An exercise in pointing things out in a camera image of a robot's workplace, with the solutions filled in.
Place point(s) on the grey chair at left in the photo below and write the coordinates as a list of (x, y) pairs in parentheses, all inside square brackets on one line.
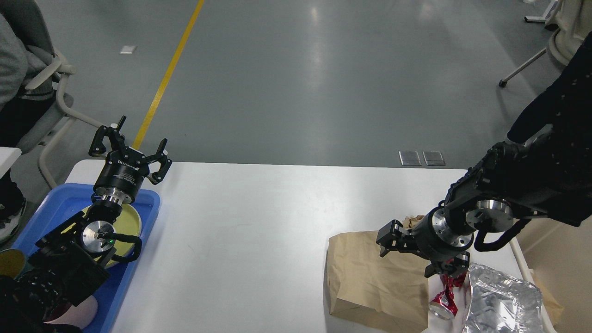
[(26, 19)]

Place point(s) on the beige plastic bin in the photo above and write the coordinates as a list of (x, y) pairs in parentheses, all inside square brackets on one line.
[(560, 257)]

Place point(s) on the person in grey sweater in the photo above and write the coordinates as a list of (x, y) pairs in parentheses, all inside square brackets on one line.
[(20, 110)]

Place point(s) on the brown paper bag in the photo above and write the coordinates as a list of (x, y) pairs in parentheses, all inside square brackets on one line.
[(386, 293)]

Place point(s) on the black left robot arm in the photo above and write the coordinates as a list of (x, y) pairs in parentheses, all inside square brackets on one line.
[(70, 262)]

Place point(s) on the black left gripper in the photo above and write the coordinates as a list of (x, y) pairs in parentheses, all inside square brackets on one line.
[(119, 177)]

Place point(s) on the yellow plate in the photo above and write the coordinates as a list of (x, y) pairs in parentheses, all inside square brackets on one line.
[(127, 223)]

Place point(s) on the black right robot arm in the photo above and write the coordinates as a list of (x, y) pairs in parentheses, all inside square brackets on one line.
[(541, 170)]

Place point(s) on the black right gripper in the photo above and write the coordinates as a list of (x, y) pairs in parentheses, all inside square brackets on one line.
[(438, 238)]

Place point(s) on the metal floor socket plates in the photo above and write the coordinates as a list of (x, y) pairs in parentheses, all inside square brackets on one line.
[(414, 158)]

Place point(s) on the crushed red can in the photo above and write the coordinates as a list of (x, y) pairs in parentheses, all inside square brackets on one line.
[(443, 304)]

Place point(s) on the blue plastic tray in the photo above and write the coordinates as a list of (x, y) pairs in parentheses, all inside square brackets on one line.
[(60, 204)]

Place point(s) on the blue mug yellow inside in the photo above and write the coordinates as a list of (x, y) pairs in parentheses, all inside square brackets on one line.
[(13, 263)]

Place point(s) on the pink mug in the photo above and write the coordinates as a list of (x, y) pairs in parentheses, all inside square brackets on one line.
[(79, 316)]

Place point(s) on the silver foil bag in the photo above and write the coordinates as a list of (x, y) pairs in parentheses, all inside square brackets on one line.
[(499, 303)]

